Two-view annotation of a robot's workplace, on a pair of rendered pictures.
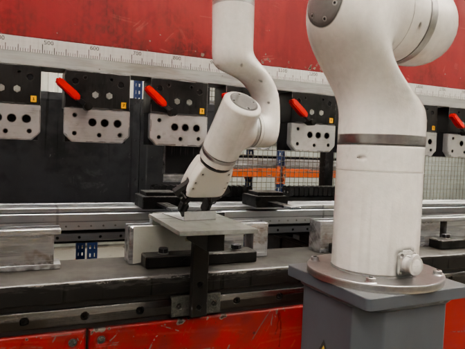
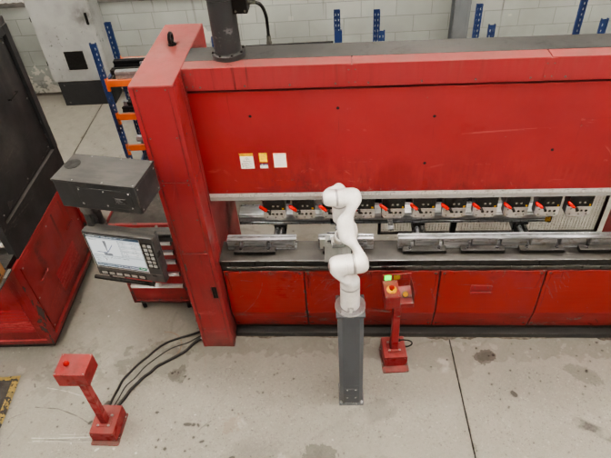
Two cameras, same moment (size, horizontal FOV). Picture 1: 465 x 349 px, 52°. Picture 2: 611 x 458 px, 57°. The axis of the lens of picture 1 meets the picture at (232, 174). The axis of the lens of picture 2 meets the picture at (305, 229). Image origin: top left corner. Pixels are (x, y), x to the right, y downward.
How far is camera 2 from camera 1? 3.06 m
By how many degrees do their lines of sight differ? 47
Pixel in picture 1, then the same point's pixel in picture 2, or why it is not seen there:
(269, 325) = (366, 275)
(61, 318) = (295, 268)
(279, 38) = (375, 182)
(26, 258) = (285, 245)
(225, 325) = not seen: hidden behind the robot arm
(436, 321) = (356, 320)
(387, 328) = (343, 321)
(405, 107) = (347, 287)
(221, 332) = not seen: hidden behind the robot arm
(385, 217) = (345, 302)
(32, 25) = (280, 189)
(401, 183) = (347, 298)
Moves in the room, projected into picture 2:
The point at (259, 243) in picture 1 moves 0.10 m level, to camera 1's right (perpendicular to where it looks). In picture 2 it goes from (369, 244) to (383, 248)
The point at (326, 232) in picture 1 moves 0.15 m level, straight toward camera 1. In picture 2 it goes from (401, 242) to (390, 253)
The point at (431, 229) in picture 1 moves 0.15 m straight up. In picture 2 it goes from (462, 242) to (465, 225)
